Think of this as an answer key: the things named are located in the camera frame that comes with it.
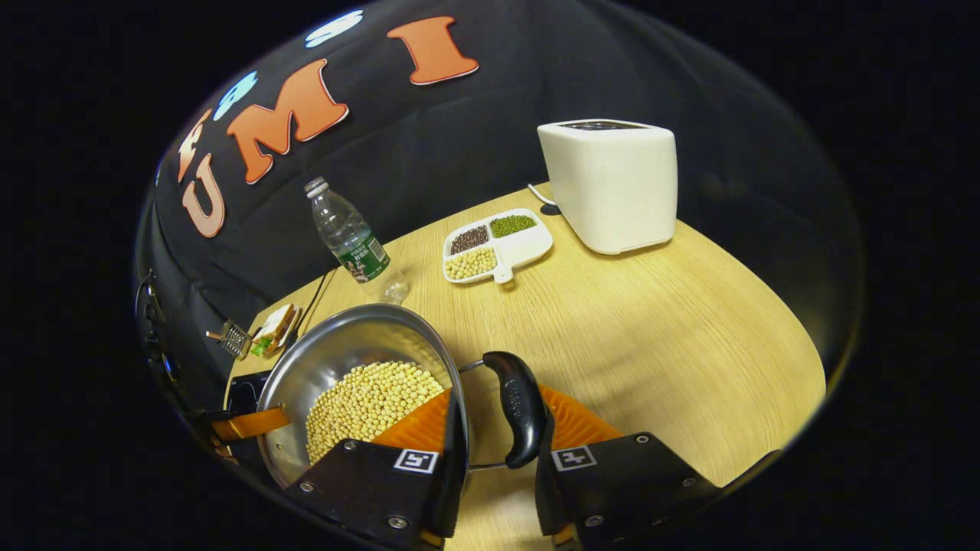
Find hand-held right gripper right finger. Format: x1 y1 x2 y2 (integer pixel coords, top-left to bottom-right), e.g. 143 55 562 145
533 383 725 551

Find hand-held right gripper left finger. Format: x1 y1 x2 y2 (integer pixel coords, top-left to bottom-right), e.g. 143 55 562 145
284 386 470 549

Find black induction cooktop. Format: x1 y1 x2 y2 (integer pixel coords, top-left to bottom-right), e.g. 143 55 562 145
225 370 274 420

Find stainless steel pot black handles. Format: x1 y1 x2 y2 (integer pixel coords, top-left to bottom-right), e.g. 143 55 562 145
256 303 551 491

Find sandwich on white plate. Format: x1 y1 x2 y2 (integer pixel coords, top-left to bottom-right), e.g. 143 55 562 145
250 303 300 358

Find heap of yellow soybeans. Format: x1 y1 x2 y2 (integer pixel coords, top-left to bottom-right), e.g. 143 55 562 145
305 360 446 465

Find clear plastic water bottle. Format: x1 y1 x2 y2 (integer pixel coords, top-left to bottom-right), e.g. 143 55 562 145
304 177 411 306

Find white divided dish of beans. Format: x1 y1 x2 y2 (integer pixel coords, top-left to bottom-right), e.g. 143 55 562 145
442 207 554 286

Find white toaster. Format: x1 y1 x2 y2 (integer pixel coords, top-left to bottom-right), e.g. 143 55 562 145
537 118 679 256

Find wire mesh holder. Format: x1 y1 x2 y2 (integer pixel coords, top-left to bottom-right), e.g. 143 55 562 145
204 319 254 361

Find black cooktop power cable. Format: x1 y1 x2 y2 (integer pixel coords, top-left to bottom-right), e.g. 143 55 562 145
297 266 338 339

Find white toaster cable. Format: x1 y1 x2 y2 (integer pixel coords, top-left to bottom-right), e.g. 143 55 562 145
527 182 562 217

